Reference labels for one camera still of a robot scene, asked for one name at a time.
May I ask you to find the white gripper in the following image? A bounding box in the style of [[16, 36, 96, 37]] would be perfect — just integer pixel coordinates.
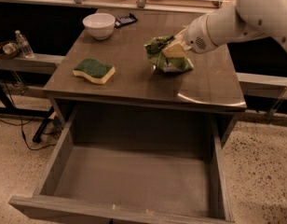
[[162, 14, 217, 58]]

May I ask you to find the green jalapeno chip bag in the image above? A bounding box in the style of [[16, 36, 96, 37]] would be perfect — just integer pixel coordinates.
[[143, 35, 194, 73]]

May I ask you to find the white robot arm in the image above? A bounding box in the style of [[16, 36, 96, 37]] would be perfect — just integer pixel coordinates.
[[162, 0, 287, 58]]

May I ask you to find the open grey top drawer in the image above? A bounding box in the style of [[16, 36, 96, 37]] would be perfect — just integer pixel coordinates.
[[9, 103, 235, 224]]

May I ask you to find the black calculator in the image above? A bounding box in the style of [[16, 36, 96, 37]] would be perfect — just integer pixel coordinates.
[[115, 13, 138, 28]]

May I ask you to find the white ceramic bowl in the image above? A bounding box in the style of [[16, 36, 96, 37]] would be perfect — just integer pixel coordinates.
[[83, 13, 116, 40]]

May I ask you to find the green and yellow sponge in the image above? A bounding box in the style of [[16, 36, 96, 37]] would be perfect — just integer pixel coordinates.
[[73, 58, 116, 85]]

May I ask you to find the grey wooden cabinet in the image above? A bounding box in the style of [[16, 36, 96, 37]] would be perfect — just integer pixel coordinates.
[[45, 9, 246, 142]]

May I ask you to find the grey side shelf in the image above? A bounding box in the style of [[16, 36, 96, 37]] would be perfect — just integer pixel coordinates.
[[0, 54, 63, 75]]

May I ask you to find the clear plastic water bottle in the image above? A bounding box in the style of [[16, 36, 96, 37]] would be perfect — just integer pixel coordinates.
[[15, 30, 34, 58]]

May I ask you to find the black table leg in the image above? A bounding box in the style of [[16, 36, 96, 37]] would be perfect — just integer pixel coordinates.
[[33, 107, 54, 144]]

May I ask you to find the small dark bowl with items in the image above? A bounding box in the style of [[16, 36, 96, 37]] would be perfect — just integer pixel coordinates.
[[0, 41, 21, 60]]

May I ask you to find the black floor cable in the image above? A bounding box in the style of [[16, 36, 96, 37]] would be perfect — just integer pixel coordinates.
[[0, 61, 58, 151]]

